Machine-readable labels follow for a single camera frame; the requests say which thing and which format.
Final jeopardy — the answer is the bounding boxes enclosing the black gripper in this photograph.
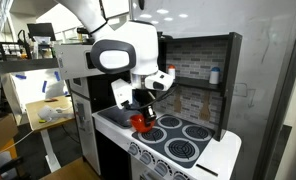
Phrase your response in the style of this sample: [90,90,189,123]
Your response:
[134,89,158,129]

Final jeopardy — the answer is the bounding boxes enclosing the orange plastic bowl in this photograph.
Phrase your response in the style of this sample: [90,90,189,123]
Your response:
[130,113,157,134]

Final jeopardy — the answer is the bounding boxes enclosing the white toy microwave door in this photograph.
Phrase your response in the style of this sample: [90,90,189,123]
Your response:
[54,43,101,81]

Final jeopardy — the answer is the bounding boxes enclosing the large grey stove burner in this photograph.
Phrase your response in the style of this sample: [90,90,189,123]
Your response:
[163,137,201,163]
[137,128,168,145]

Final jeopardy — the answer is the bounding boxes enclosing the small grey stove burner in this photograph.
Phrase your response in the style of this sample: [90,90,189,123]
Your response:
[157,115,183,130]
[181,124,213,142]

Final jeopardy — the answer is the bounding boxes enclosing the dark grey stove panel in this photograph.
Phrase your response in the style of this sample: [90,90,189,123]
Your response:
[131,113,217,170]

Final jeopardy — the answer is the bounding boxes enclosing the grey stove knob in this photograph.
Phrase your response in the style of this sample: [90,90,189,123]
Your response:
[128,143,140,156]
[139,151,152,165]
[172,171,189,180]
[154,160,170,177]

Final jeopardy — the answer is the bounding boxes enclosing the white toy oven door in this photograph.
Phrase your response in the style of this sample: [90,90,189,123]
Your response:
[130,156,172,180]

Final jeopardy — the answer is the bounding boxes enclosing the plain wooden spatula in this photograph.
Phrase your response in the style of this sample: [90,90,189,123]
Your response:
[173,87,184,114]

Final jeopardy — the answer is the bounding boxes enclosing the slotted wooden spatula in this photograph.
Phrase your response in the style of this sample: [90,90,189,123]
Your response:
[199,91,213,122]

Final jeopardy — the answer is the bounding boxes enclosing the toy kitchen unit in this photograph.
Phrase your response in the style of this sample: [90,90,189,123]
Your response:
[62,32,244,180]

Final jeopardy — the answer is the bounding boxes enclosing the white shaker blue cap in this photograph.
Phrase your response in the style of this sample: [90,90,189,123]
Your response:
[209,66,222,85]

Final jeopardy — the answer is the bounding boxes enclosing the black pan lid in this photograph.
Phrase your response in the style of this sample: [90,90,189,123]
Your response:
[157,31,174,42]

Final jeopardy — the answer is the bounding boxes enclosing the wooden table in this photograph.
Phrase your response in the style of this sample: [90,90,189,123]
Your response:
[39,157,103,180]

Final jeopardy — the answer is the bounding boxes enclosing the white plastic device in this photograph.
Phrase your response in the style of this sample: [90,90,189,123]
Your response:
[37,105,75,123]

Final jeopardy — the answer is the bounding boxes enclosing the wooden desk white legs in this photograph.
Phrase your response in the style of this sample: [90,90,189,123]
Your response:
[25,95,76,173]

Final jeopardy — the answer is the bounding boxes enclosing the white board panel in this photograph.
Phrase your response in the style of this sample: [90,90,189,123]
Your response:
[1,68,71,116]

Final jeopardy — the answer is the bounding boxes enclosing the grey shelf beam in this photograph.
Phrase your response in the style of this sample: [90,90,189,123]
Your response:
[0,57,64,75]

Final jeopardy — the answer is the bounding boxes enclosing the black monitor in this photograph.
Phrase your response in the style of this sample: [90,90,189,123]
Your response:
[26,22,57,43]

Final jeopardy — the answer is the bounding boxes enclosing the white cable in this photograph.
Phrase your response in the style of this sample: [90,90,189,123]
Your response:
[0,128,36,158]

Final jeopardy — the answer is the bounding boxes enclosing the black wire rack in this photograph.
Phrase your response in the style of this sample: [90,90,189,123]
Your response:
[0,41,33,61]

